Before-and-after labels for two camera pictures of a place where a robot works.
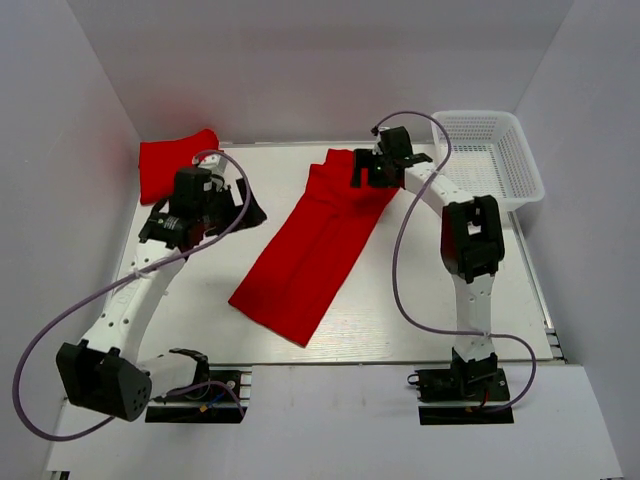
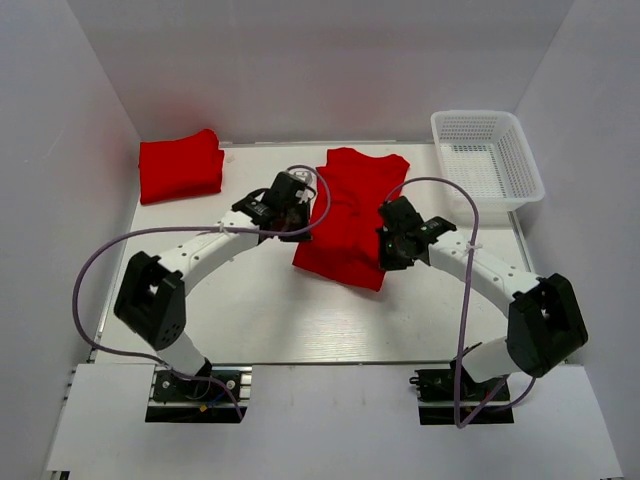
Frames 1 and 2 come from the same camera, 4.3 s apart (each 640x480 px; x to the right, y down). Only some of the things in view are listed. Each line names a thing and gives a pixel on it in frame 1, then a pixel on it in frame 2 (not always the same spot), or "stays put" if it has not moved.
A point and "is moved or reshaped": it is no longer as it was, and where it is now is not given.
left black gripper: [254, 216] to [303, 207]
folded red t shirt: [159, 161] stays put
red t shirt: [319, 236] is moved or reshaped
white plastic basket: [490, 156] stays put
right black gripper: [365, 158] to [386, 262]
